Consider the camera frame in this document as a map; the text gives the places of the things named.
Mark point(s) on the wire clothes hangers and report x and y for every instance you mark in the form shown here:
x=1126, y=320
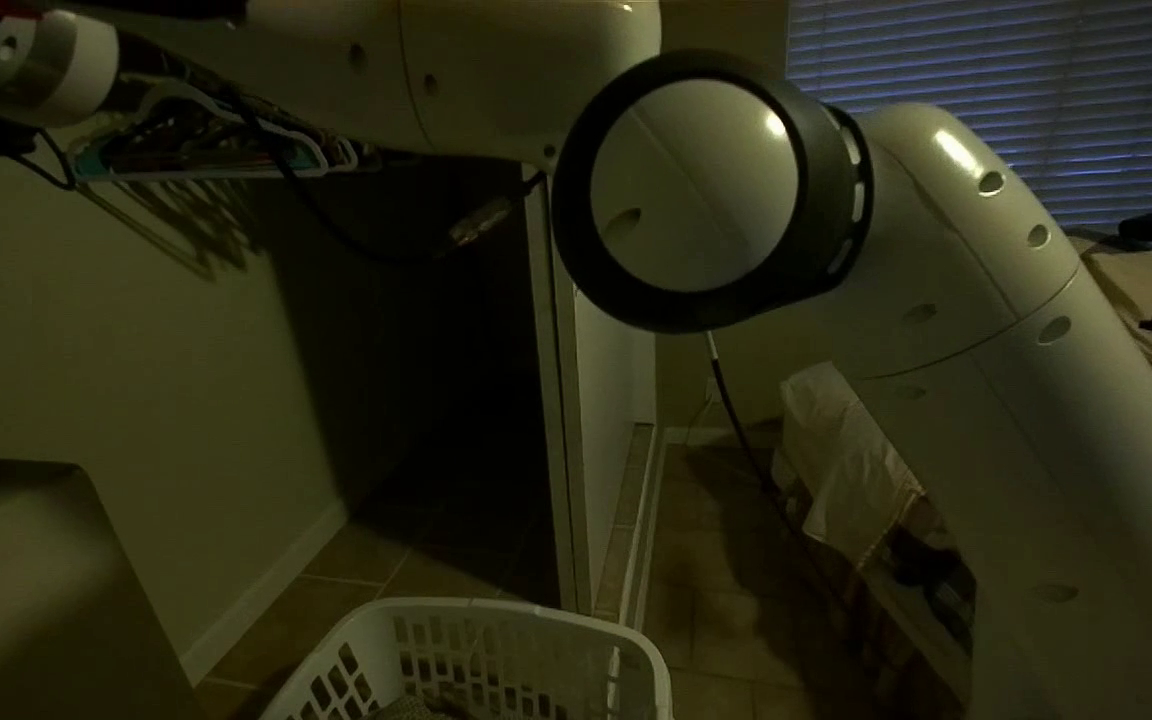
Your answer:
x=174, y=160

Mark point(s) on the window blinds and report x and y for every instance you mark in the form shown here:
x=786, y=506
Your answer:
x=1062, y=89

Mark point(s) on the white closet sliding door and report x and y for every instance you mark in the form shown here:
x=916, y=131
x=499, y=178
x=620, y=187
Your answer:
x=596, y=395

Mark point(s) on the white laundry basket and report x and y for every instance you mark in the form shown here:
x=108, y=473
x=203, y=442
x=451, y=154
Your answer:
x=453, y=657

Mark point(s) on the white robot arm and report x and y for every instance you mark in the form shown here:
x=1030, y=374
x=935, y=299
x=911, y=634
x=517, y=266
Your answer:
x=697, y=189

